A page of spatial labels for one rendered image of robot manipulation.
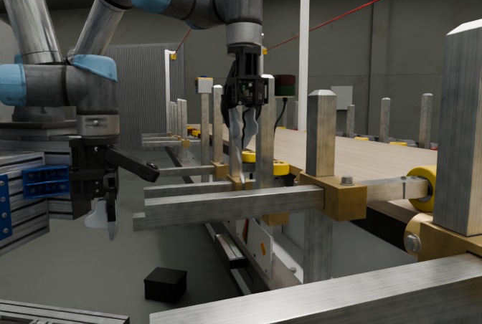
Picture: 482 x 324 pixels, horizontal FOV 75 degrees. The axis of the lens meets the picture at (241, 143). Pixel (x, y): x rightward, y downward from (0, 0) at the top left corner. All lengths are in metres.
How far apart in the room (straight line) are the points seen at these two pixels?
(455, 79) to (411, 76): 7.52
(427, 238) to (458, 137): 0.10
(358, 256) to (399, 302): 0.59
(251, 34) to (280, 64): 6.91
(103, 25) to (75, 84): 0.51
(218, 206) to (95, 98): 0.32
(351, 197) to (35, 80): 0.55
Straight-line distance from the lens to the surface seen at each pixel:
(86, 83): 0.64
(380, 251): 0.78
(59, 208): 1.18
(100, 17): 1.12
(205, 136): 1.48
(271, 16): 7.78
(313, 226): 0.56
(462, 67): 0.34
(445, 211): 0.36
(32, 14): 0.80
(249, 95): 0.64
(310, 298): 0.23
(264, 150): 0.75
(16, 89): 0.66
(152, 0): 0.64
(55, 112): 1.21
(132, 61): 8.58
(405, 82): 7.82
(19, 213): 1.13
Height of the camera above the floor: 1.08
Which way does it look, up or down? 6 degrees down
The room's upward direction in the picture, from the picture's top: straight up
